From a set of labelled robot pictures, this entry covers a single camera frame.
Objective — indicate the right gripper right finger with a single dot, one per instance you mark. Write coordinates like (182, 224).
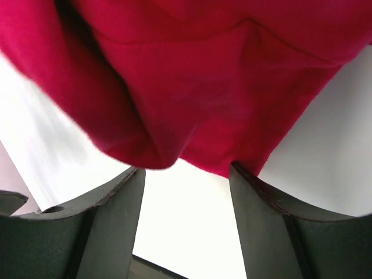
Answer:
(284, 237)

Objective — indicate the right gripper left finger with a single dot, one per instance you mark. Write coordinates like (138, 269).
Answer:
(91, 236)

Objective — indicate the crimson red t shirt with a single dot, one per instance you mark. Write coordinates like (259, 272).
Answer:
(211, 82)

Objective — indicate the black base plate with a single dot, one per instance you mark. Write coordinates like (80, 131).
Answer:
(143, 269)

